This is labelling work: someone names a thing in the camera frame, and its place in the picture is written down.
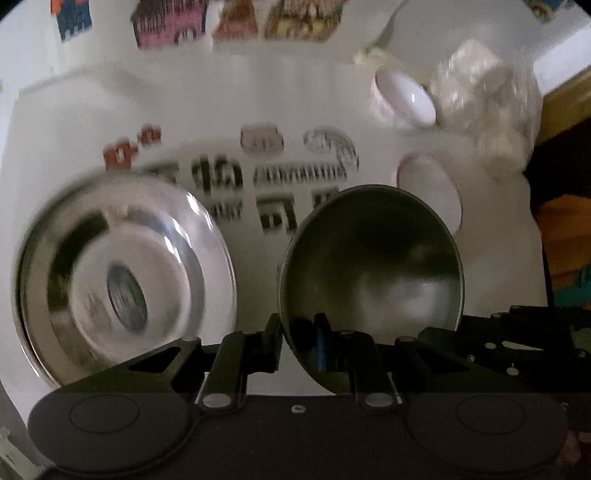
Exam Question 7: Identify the stainless steel bowl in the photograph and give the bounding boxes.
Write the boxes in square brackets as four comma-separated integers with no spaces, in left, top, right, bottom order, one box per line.
[276,185,465,398]

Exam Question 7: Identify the clear plastic bag white contents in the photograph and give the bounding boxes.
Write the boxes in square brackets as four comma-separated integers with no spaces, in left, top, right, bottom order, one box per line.
[429,39,541,172]

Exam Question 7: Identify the orange object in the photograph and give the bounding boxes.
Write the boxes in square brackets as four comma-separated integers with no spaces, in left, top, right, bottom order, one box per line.
[531,193,591,280]

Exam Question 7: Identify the white red-rimmed ceramic bowl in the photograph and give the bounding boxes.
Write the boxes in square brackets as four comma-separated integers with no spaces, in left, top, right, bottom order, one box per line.
[370,68,437,128]
[396,154,463,234]

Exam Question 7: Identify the coloured houses drawing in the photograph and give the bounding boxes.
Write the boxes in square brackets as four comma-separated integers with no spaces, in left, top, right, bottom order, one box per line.
[46,0,408,52]

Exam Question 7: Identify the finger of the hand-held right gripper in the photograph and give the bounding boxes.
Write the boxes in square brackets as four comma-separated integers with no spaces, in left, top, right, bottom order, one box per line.
[418,305,575,384]

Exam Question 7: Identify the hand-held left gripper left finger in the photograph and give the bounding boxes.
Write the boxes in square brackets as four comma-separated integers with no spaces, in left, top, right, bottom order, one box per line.
[127,316,283,411]

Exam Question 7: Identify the white printed table mat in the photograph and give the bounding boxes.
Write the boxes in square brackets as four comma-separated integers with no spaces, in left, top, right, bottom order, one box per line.
[0,54,551,398]

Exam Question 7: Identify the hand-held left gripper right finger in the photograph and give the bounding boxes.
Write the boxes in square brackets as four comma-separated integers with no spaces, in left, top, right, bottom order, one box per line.
[314,314,467,411]

